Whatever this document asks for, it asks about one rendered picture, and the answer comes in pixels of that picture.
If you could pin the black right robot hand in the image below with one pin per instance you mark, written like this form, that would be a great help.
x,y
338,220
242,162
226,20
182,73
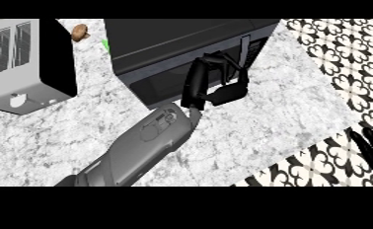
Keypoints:
x,y
365,145

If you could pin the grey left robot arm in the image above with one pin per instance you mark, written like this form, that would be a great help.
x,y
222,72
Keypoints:
x,y
141,140

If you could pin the black microwave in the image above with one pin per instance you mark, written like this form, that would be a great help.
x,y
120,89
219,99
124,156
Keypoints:
x,y
166,38

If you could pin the green object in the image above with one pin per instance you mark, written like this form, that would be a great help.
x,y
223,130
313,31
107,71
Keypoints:
x,y
105,45

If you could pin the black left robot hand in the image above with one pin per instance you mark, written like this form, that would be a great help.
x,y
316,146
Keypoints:
x,y
197,78

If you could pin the brown mushroom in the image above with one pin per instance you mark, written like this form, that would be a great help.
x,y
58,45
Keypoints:
x,y
80,32

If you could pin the black microwave door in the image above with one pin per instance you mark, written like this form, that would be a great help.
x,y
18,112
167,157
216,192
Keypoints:
x,y
155,83

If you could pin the silver and black toaster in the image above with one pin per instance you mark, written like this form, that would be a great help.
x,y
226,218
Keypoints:
x,y
29,85

